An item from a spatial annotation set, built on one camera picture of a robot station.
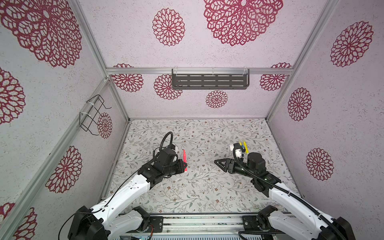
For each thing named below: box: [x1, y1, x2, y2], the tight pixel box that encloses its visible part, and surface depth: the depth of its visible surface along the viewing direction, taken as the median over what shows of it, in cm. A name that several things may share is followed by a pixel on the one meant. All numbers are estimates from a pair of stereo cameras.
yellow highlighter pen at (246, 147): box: [243, 141, 249, 154], surface depth 105 cm
